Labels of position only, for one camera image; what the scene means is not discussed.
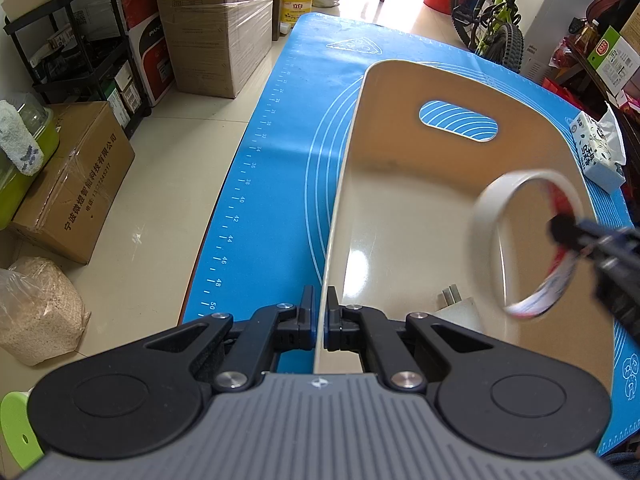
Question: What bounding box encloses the white freezer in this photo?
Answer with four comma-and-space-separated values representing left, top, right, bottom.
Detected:
520, 0, 603, 82

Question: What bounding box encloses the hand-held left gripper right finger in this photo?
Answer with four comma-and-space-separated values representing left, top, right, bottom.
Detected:
324, 285, 496, 391

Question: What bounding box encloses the green and white box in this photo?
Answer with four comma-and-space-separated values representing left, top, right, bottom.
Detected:
587, 25, 640, 102

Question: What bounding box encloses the clear bag of grain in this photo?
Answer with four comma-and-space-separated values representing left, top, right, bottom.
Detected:
0, 256, 92, 367

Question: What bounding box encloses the plastic-wrapped cardboard box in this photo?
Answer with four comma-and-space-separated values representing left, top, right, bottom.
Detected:
157, 0, 276, 100

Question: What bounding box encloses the beige plastic bin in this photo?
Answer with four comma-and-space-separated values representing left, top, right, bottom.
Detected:
312, 59, 616, 396

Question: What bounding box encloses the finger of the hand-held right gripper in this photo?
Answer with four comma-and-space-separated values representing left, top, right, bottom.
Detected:
550, 214, 640, 262
595, 260, 640, 341

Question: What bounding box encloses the white tissue pack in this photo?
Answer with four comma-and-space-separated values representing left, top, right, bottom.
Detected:
570, 102, 627, 193

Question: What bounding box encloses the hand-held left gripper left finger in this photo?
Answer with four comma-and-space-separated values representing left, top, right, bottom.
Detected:
145, 285, 317, 393

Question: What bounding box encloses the white tape roll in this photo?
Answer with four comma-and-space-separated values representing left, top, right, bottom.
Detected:
472, 170, 586, 320

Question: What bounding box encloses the green plastic container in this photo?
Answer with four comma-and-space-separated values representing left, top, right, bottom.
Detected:
0, 105, 61, 231

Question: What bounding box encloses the red and white appliance box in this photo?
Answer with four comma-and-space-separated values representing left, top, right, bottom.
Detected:
117, 0, 176, 106

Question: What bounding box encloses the white charger plug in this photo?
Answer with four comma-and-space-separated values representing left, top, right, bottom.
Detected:
435, 285, 486, 333

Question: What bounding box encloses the green and black bicycle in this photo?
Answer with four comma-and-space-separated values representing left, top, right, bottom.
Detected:
450, 0, 546, 70

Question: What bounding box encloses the brown cardboard box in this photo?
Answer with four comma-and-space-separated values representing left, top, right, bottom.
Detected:
12, 101, 136, 266

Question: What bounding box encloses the blue silicone mat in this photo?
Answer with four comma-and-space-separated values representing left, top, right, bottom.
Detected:
182, 11, 640, 456

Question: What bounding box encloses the white fuzzy cloth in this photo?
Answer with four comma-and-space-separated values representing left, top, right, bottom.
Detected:
0, 100, 43, 177

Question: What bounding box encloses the green plastic stool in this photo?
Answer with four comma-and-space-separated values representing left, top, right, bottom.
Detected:
0, 391, 45, 477

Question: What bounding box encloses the black shelf rack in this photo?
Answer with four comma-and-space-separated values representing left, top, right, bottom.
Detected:
5, 0, 153, 137

